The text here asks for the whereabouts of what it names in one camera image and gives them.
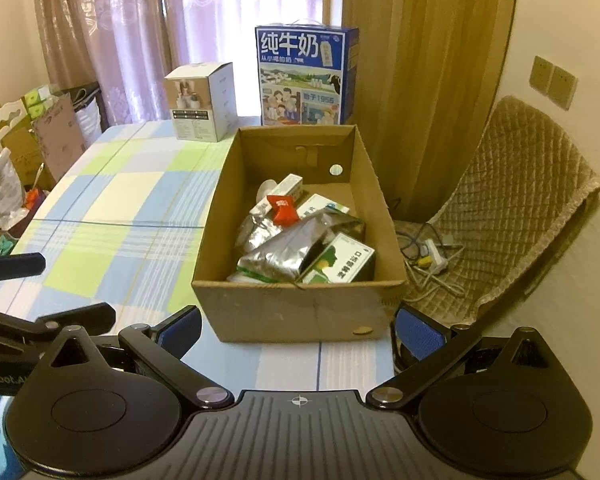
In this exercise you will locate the red snack packet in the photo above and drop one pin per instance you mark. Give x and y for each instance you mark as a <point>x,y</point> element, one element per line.
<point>284,209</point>

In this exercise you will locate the gold curtain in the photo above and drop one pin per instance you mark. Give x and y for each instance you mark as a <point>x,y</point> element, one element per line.
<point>430,60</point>

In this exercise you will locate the brown cardboard box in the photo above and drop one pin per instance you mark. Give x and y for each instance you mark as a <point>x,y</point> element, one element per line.
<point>280,310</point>

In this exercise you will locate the brown cardboard carton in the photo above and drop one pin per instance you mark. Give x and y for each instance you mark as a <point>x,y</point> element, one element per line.
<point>60,135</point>

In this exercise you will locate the chair with quilted cover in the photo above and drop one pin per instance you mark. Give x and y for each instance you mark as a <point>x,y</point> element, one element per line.
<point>520,185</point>

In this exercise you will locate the blue milk carton case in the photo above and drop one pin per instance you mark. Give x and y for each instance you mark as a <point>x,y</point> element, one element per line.
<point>305,75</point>

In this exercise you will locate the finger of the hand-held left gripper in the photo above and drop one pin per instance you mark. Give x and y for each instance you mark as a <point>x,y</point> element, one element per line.
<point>15,266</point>
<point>25,327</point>

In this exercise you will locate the pink sheer curtain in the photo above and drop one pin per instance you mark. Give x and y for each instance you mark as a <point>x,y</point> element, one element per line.
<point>155,25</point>

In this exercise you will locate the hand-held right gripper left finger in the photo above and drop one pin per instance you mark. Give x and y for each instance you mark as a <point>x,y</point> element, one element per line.
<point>182,330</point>

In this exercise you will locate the checked cloth desktop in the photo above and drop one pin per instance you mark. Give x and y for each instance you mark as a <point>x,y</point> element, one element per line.
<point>130,220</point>

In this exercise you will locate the white blue-green medicine box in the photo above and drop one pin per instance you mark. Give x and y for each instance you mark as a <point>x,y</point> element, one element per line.
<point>325,206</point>

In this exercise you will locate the wooden pole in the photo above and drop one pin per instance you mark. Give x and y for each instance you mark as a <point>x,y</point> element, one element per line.
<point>327,5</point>

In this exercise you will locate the white bird print medicine box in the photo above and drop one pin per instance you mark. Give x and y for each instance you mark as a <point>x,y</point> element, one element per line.
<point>291,187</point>

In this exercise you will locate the orange small item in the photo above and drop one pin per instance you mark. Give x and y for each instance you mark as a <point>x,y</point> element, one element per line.
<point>33,198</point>

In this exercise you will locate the silver foil bag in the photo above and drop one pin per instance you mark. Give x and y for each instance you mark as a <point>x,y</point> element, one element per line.
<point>275,255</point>

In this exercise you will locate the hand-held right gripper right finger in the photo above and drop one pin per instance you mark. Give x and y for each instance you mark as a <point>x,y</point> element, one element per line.
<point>417,330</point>

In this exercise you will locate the white product box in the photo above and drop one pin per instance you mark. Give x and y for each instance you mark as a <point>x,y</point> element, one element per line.
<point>195,105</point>

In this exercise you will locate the green packet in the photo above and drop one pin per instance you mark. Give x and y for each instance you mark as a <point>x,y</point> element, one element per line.
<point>3,245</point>

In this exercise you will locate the green tissue packets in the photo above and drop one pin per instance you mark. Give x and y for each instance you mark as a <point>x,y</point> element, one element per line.
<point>37,97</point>

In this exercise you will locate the green medicine box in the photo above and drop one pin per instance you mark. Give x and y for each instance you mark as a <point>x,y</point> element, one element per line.
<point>340,260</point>

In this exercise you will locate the white plastic bag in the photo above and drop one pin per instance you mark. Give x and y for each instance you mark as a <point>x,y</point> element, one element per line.
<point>2,195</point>

